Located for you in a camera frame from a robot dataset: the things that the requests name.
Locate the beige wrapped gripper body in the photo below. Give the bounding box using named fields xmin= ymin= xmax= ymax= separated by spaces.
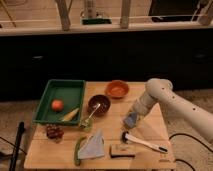
xmin=129 ymin=92 xmax=157 ymax=121

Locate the blue grey sponge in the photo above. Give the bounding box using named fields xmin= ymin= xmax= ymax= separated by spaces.
xmin=123 ymin=112 xmax=139 ymax=129

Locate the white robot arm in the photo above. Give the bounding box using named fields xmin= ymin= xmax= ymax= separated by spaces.
xmin=131 ymin=78 xmax=213 ymax=144

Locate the orange bowl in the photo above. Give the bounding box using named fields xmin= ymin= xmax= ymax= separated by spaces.
xmin=105 ymin=80 xmax=129 ymax=98

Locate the dark brown bowl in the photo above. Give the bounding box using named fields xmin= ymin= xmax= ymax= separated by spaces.
xmin=87 ymin=94 xmax=111 ymax=117

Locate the wooden block eraser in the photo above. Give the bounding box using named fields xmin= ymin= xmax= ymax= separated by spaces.
xmin=109 ymin=144 xmax=136 ymax=158

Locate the grey folded cloth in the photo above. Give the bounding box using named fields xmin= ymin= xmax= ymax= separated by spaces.
xmin=78 ymin=130 xmax=105 ymax=159

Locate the yellow corn cob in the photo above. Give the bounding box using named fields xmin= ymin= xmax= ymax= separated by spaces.
xmin=62 ymin=108 xmax=79 ymax=122

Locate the green plastic tray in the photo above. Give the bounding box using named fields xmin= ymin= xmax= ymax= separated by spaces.
xmin=33 ymin=79 xmax=85 ymax=126

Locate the green cucumber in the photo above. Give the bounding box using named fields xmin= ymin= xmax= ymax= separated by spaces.
xmin=74 ymin=136 xmax=86 ymax=166

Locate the orange tomato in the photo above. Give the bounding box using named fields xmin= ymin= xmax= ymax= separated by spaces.
xmin=51 ymin=99 xmax=64 ymax=112

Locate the dark grape bunch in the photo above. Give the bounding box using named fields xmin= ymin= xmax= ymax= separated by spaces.
xmin=46 ymin=124 xmax=64 ymax=139

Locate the black pole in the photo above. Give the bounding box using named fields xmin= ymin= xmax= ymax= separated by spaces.
xmin=9 ymin=122 xmax=25 ymax=171

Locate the white handled brush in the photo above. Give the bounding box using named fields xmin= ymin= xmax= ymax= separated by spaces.
xmin=121 ymin=131 xmax=168 ymax=153

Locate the black cable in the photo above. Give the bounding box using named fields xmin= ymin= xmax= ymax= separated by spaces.
xmin=168 ymin=132 xmax=213 ymax=171

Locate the green handled spoon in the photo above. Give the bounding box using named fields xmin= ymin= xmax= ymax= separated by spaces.
xmin=80 ymin=103 xmax=100 ymax=129

